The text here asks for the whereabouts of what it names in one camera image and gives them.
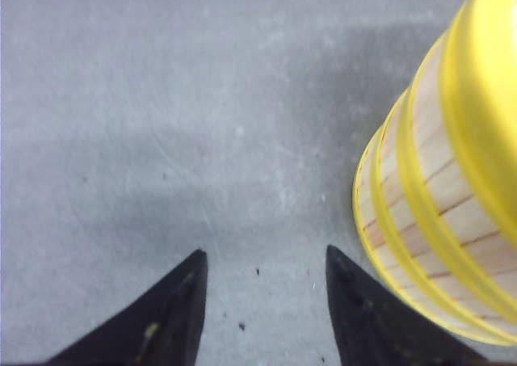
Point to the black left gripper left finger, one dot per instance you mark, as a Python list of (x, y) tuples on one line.
[(162, 327)]

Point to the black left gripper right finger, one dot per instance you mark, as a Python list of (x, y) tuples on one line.
[(373, 327)]

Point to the bamboo steamer basket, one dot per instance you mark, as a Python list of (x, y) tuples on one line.
[(438, 310), (449, 214), (404, 237)]

